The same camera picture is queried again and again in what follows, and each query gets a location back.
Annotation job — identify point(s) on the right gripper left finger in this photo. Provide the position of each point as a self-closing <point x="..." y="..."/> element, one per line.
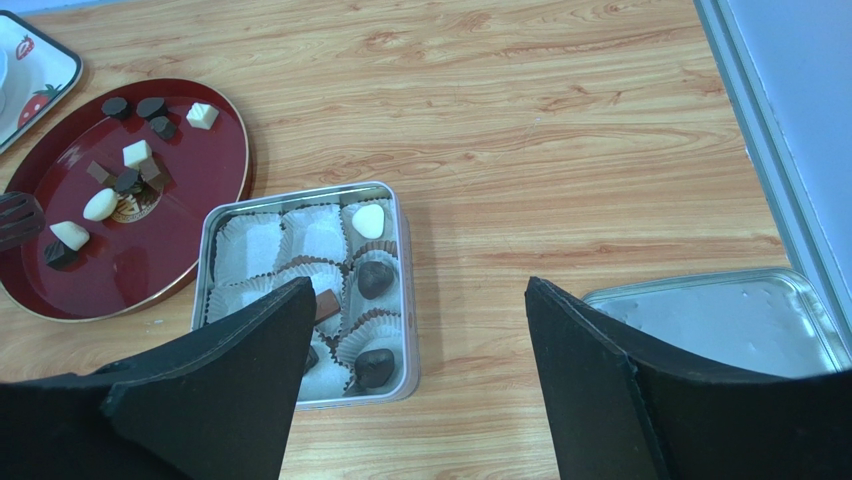
<point x="216" y="403"/>

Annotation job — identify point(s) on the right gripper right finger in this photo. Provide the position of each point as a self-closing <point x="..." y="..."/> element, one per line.
<point x="622" y="404"/>

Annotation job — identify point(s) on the brown rectangular chocolate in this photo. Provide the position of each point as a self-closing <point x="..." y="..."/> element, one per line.
<point x="327" y="305"/>

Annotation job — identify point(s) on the dark heart chocolate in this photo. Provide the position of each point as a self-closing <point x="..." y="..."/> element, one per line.
<point x="374" y="278"/>
<point x="374" y="368"/>

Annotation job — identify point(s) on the silver tin lid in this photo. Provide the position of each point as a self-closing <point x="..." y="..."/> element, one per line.
<point x="768" y="320"/>

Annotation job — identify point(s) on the pink square tin box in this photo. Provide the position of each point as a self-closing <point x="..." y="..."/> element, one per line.
<point x="251" y="247"/>

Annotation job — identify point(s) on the white triangular chocolate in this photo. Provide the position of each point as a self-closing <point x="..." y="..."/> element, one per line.
<point x="70" y="234"/>

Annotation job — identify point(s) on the white heart chocolate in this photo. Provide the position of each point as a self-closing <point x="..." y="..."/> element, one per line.
<point x="369" y="221"/>

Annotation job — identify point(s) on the dark red round plate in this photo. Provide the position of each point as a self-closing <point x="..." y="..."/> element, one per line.
<point x="126" y="267"/>

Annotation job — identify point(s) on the metal tongs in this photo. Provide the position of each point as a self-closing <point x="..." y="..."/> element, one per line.
<point x="22" y="218"/>

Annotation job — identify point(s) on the white cube chocolate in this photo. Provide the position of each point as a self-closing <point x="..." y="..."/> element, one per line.
<point x="136" y="153"/>

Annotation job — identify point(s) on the white square chocolate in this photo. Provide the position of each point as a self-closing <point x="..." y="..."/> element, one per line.
<point x="202" y="116"/>

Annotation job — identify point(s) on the round dark chocolate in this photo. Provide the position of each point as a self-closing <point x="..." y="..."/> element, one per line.
<point x="117" y="108"/>

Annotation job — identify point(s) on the strawberry pattern rectangular tray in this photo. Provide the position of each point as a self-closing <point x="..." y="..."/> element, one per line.
<point x="36" y="73"/>

